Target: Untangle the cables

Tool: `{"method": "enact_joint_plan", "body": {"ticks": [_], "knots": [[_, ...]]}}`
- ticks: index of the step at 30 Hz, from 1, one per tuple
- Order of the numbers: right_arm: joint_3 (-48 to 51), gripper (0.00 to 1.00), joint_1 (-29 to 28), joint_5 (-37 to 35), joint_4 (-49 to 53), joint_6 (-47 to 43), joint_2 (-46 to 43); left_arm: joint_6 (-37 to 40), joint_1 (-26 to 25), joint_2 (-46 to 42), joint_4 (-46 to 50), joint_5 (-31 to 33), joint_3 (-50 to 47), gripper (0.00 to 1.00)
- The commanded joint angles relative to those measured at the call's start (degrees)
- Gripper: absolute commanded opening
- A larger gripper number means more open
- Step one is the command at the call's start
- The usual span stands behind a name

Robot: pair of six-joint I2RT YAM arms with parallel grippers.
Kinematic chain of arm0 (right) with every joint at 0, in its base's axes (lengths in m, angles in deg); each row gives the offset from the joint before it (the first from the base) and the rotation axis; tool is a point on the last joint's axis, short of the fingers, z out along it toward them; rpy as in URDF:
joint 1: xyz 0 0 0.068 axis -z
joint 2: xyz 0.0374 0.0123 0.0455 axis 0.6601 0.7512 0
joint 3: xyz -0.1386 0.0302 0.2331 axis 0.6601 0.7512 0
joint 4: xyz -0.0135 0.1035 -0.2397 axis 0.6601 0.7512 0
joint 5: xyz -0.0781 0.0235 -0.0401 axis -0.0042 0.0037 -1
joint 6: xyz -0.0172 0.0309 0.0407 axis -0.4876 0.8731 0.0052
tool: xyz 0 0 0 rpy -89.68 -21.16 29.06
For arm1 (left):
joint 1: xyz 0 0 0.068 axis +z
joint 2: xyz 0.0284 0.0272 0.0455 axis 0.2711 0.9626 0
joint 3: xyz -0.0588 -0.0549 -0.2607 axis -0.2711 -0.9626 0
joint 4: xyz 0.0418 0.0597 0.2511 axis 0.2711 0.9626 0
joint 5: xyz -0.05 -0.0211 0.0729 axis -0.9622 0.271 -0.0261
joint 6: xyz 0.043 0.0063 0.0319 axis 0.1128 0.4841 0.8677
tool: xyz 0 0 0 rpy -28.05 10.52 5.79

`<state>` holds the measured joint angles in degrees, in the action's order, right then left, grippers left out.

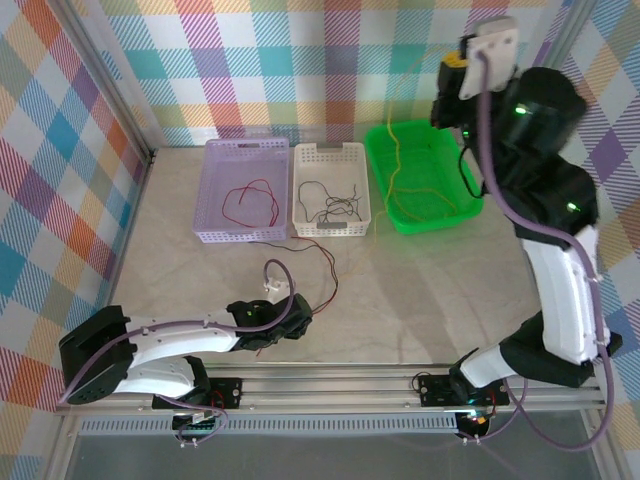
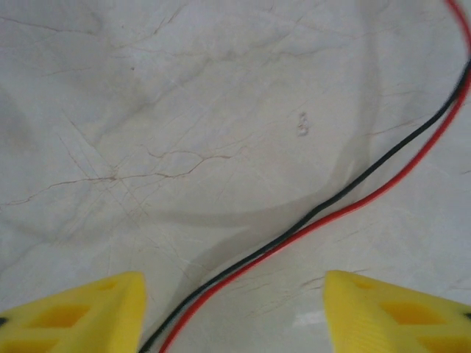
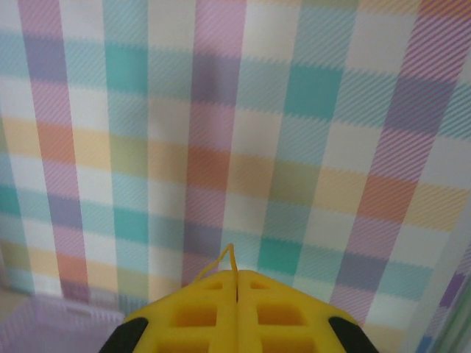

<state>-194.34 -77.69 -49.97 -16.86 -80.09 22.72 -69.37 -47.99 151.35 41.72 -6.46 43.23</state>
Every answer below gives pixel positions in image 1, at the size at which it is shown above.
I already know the circuit board green connector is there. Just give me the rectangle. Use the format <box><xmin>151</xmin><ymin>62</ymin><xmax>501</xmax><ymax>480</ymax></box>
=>
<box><xmin>172</xmin><ymin>408</ymin><xmax>224</xmax><ymax>435</ymax></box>

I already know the green plastic basket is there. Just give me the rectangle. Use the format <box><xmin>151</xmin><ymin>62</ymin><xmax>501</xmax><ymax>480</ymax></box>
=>
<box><xmin>363</xmin><ymin>119</ymin><xmax>485</xmax><ymax>236</ymax></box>

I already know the white perforated plastic basket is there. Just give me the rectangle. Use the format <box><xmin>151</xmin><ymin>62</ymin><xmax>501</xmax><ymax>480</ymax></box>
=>
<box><xmin>292</xmin><ymin>142</ymin><xmax>373</xmax><ymax>239</ymax></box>

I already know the purple perforated plastic basket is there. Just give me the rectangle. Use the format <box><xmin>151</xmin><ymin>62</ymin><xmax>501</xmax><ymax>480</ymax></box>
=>
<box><xmin>192</xmin><ymin>138</ymin><xmax>292</xmax><ymax>245</ymax></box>

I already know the circuit board orange connector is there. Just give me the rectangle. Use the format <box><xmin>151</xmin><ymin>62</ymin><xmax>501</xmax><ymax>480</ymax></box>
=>
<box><xmin>459</xmin><ymin>408</ymin><xmax>494</xmax><ymax>431</ymax></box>

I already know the colourful checkered backdrop cloth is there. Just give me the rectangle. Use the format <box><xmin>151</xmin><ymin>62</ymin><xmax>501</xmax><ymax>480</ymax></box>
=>
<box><xmin>0</xmin><ymin>0</ymin><xmax>640</xmax><ymax>480</ymax></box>

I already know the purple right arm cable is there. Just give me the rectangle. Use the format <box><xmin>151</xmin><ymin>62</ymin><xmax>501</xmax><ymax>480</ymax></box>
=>
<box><xmin>462</xmin><ymin>47</ymin><xmax>616</xmax><ymax>451</ymax></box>

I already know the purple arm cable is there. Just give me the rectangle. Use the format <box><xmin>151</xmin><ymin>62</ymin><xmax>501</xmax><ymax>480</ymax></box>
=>
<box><xmin>58</xmin><ymin>258</ymin><xmax>297</xmax><ymax>448</ymax></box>
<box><xmin>462</xmin><ymin>47</ymin><xmax>616</xmax><ymax>451</ymax></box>

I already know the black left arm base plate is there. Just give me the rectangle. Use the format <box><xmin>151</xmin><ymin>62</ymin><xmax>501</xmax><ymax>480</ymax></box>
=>
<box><xmin>152</xmin><ymin>377</ymin><xmax>243</xmax><ymax>412</ymax></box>

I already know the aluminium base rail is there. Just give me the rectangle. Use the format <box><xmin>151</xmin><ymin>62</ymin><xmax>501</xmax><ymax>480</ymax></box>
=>
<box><xmin>54</xmin><ymin>367</ymin><xmax>619</xmax><ymax>416</ymax></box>

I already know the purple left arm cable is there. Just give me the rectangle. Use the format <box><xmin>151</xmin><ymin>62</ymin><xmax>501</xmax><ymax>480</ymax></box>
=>
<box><xmin>58</xmin><ymin>258</ymin><xmax>297</xmax><ymax>448</ymax></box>

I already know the black right gripper wire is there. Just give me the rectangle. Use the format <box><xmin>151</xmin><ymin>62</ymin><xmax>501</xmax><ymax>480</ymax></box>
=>
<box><xmin>458</xmin><ymin>143</ymin><xmax>485</xmax><ymax>200</ymax></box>

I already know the grey slotted cable duct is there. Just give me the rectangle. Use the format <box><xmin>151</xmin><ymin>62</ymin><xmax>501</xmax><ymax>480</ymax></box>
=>
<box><xmin>77</xmin><ymin>417</ymin><xmax>461</xmax><ymax>436</ymax></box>

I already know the aluminium frame post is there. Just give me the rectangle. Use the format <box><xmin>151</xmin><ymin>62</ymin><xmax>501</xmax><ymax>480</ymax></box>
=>
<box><xmin>529</xmin><ymin>0</ymin><xmax>599</xmax><ymax>71</ymax></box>
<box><xmin>49</xmin><ymin>0</ymin><xmax>160</xmax><ymax>164</ymax></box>

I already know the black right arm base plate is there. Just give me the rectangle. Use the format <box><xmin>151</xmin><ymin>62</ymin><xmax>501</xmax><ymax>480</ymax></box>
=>
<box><xmin>417</xmin><ymin>372</ymin><xmax>509</xmax><ymax>409</ymax></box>

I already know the aluminium side rail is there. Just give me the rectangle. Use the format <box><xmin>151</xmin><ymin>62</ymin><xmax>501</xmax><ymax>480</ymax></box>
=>
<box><xmin>102</xmin><ymin>147</ymin><xmax>159</xmax><ymax>311</ymax></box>

